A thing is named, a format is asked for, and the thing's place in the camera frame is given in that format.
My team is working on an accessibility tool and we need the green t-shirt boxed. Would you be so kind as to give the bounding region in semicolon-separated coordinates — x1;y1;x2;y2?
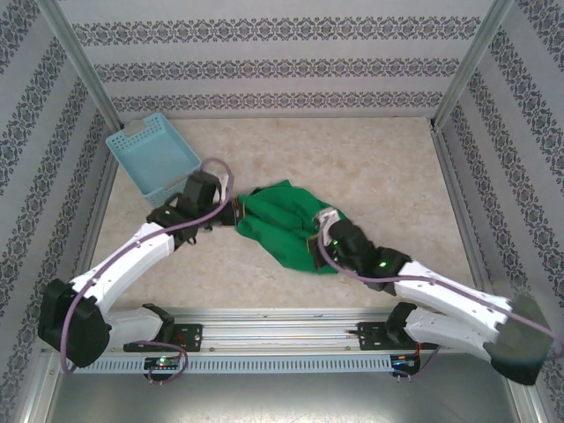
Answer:
235;178;353;277

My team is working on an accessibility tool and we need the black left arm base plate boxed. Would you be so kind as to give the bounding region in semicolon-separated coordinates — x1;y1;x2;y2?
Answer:
122;323;204;353

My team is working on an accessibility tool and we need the grey slotted cable duct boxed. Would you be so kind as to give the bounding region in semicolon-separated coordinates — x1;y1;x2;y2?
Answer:
59;354;394;375

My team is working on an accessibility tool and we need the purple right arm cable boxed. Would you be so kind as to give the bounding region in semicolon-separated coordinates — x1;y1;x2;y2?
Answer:
317;219;557;380

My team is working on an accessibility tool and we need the grey metal base panel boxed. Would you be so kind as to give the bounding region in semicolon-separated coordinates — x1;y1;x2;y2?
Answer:
41;372;530;423

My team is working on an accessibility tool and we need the aluminium frame post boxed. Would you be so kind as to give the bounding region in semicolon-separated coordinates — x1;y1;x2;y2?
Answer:
434;0;515;129
37;0;122;129

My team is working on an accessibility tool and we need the aluminium mounting rail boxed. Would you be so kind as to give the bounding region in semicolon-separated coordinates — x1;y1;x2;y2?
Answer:
42;306;525;353

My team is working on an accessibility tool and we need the light blue plastic basket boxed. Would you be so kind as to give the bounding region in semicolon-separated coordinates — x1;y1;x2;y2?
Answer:
105;112;204;208

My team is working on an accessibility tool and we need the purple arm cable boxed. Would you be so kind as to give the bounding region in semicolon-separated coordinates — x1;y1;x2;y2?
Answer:
61;157;234;388
317;219;557;380

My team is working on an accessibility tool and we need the aluminium side rail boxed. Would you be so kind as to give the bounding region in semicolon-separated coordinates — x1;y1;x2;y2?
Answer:
429;118;501;316
61;125;124;321

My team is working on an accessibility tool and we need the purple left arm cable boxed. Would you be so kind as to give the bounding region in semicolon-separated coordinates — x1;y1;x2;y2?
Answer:
61;157;234;388

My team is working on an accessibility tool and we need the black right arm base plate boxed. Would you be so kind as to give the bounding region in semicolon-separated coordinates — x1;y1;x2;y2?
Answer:
357;319;419;353

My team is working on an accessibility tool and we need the small circuit board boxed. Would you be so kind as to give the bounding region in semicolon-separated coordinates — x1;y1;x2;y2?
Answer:
144;356;181;371
390;353;420;369

